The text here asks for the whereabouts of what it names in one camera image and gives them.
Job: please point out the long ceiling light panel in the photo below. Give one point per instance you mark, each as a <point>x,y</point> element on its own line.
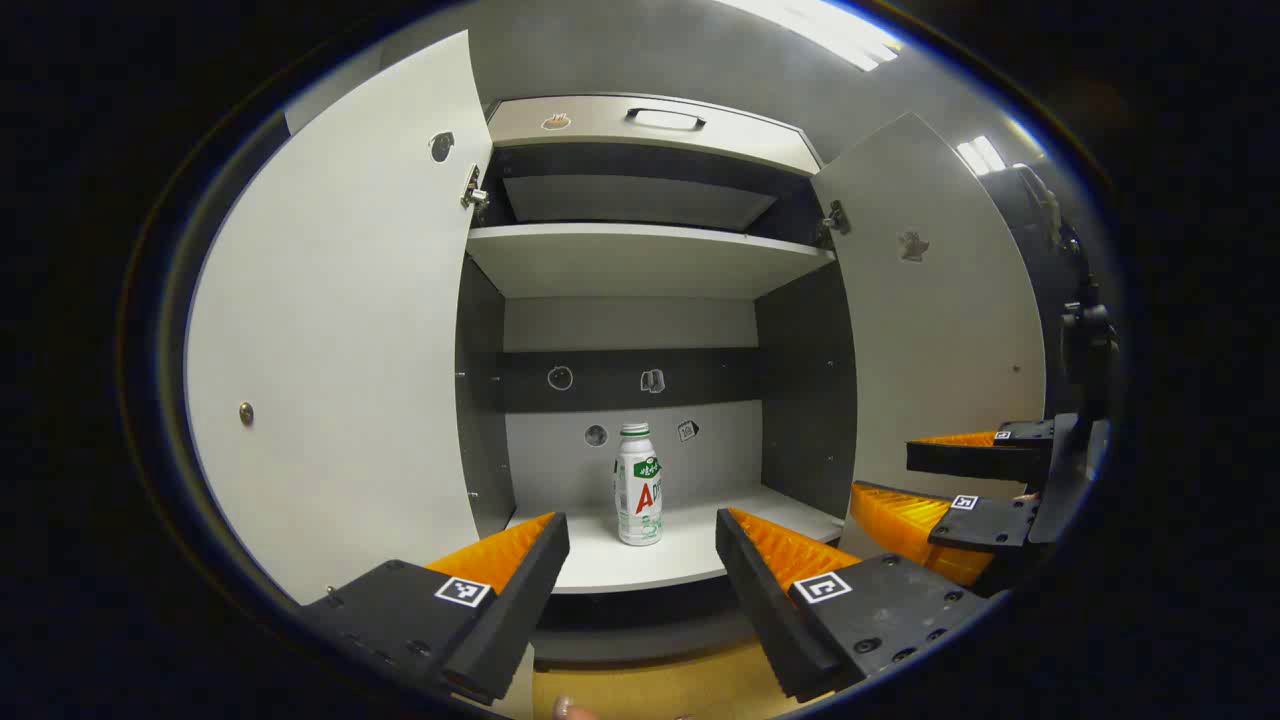
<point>820,30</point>

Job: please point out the grey cabinet door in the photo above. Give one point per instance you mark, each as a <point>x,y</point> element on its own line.
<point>340,330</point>
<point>940,340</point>

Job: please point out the small ceiling light panel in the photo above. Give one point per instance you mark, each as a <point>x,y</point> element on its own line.
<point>980,155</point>

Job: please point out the white bottle with green label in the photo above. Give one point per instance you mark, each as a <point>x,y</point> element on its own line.
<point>637,500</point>

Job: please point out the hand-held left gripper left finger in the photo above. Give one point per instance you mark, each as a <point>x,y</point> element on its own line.
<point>520,610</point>

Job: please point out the grey cabinet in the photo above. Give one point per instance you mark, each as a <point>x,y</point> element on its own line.
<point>640,260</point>

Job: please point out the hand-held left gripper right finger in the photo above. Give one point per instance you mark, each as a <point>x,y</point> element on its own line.
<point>765,610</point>

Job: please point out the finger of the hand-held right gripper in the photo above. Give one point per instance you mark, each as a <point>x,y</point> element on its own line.
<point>970,460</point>
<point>985,522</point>

